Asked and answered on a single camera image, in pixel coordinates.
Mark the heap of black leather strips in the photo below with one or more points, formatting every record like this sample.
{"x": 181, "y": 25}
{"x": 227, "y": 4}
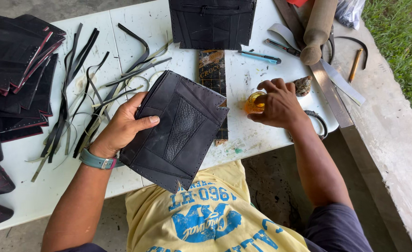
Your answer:
{"x": 87, "y": 91}

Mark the grey utility knife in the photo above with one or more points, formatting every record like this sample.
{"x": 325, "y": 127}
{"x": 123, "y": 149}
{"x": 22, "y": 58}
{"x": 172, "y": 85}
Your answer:
{"x": 283, "y": 48}

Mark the yellow printed t-shirt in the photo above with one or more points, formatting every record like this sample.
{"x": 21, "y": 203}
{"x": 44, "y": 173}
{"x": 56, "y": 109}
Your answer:
{"x": 206, "y": 220}

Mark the small amber glass jar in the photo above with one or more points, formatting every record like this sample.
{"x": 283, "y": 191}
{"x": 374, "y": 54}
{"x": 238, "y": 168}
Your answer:
{"x": 252, "y": 105}

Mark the person's right hand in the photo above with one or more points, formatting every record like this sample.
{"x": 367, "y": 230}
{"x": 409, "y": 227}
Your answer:
{"x": 283, "y": 106}

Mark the teal wristwatch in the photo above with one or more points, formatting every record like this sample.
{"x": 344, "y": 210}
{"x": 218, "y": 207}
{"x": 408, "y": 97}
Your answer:
{"x": 94, "y": 161}

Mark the blue utility knife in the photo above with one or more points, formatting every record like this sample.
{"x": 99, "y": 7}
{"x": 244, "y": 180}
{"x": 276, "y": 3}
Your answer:
{"x": 260, "y": 57}

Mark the thin curved black strip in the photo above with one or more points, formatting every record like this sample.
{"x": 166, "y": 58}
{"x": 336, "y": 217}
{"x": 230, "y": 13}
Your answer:
{"x": 362, "y": 45}

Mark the brown lumpy stone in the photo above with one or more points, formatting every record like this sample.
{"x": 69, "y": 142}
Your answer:
{"x": 303, "y": 86}

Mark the red object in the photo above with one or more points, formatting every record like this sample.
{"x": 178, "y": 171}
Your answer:
{"x": 297, "y": 2}

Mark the black zippered leather pouch panel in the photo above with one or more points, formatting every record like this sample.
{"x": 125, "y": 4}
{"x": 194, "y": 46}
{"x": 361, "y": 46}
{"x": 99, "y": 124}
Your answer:
{"x": 211, "y": 26}

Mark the person's left hand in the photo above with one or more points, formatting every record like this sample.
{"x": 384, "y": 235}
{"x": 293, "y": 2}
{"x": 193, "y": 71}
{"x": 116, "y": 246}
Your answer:
{"x": 118, "y": 131}

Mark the pile of black leather sheets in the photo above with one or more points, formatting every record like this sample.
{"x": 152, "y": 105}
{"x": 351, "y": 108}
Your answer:
{"x": 16, "y": 70}

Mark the clear plastic bag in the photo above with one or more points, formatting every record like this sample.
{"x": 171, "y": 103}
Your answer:
{"x": 349, "y": 12}

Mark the wooden mallet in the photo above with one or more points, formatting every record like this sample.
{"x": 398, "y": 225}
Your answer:
{"x": 318, "y": 29}

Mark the dark printed cutting board strip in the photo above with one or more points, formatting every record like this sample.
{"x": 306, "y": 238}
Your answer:
{"x": 211, "y": 70}

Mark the long metal ruler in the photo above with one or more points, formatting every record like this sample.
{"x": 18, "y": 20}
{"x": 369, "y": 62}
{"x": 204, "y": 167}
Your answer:
{"x": 327, "y": 87}

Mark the black stitched leather pouch panel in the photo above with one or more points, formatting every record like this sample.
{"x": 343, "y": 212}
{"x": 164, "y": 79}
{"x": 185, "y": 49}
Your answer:
{"x": 181, "y": 133}

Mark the wooden pencil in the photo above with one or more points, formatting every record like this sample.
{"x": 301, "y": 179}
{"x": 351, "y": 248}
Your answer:
{"x": 355, "y": 65}

